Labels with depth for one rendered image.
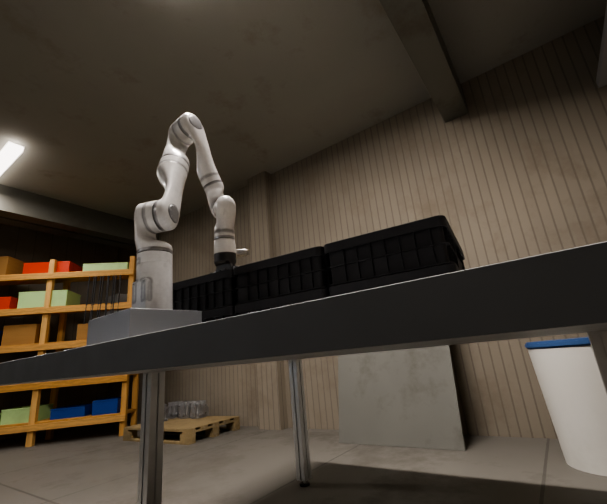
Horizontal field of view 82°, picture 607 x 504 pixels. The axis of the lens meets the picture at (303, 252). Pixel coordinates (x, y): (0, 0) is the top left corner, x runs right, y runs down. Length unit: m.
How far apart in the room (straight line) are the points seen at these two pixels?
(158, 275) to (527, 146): 3.00
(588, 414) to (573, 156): 1.84
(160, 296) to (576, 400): 2.05
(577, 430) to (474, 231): 1.56
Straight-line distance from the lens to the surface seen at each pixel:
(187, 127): 1.33
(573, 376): 2.34
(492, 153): 3.43
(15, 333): 5.54
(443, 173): 3.45
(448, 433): 2.81
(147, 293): 0.97
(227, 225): 1.22
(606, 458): 2.41
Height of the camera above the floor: 0.66
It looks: 17 degrees up
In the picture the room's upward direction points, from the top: 5 degrees counter-clockwise
